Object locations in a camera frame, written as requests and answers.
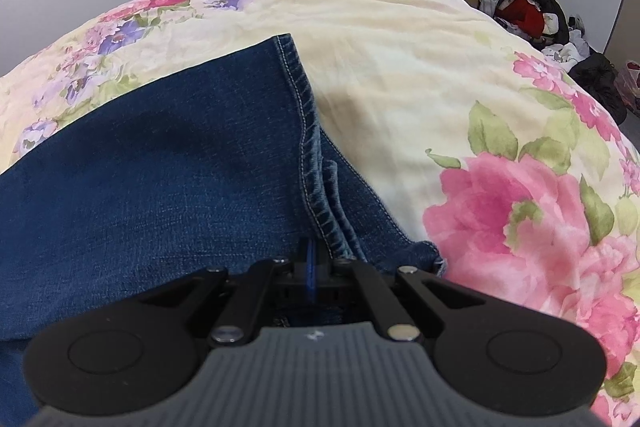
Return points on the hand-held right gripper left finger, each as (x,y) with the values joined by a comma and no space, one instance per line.
(260,297)

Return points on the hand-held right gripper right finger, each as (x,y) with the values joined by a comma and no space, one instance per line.
(372,297)

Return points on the blue denim pants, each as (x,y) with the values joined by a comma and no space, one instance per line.
(150,207)

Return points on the floral cream quilt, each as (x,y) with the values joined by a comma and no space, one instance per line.
(400,82)

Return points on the black cloth bundle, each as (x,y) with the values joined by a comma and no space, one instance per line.
(597,84)

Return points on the white clothes pile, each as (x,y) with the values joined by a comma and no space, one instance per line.
(567,49)

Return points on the red cloth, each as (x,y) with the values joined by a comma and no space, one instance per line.
(522,14)

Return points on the pink plastic bag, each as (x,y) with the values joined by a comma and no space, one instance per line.
(630,84)

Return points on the beige leaning board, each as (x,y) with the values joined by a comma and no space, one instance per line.
(627,12)

